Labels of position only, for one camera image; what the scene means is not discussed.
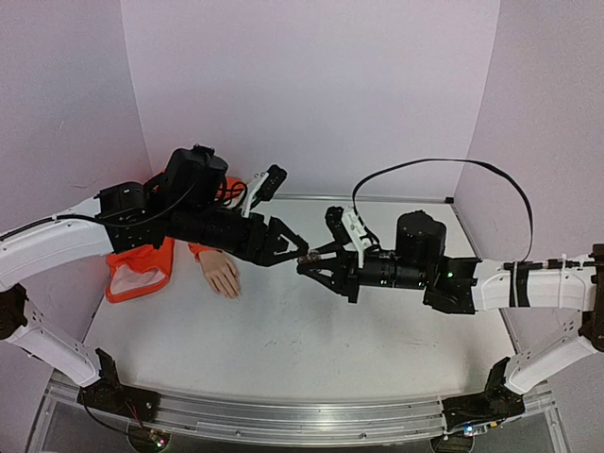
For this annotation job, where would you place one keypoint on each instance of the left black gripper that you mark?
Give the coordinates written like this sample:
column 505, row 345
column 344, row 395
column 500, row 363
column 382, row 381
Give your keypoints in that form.
column 276, row 235

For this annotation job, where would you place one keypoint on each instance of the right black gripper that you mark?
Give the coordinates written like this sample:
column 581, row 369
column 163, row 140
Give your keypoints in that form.
column 349, row 275

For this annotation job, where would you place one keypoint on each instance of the nail polish bottle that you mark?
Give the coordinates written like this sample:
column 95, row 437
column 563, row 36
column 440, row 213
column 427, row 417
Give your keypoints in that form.
column 313, row 256

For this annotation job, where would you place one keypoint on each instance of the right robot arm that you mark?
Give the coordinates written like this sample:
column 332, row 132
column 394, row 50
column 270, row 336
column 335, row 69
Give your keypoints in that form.
column 468, row 285

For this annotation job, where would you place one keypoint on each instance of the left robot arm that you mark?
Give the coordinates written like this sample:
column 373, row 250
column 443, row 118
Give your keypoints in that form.
column 185, row 202

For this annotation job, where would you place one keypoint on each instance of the mannequin hand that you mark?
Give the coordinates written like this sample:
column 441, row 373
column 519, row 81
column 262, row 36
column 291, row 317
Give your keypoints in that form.
column 221, row 273

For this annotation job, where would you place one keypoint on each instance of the orange hoodie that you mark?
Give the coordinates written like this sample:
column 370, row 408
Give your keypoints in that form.
column 143, row 270

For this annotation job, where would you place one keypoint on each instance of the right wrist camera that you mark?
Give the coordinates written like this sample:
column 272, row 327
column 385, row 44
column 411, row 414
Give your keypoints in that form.
column 349, row 231

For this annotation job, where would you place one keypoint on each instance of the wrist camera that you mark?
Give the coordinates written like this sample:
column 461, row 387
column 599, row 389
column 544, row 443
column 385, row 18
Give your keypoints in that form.
column 349, row 231
column 262, row 188

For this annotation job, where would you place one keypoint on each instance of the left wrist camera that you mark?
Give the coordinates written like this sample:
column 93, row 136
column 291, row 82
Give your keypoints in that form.
column 262, row 188

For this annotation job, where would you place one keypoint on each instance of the aluminium front rail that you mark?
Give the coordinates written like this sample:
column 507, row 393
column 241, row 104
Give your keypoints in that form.
column 64, row 425

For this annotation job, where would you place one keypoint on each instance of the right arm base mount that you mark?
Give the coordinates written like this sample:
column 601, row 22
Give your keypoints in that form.
column 495, row 403

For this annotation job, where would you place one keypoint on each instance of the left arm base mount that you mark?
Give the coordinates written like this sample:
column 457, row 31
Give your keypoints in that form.
column 108, row 394

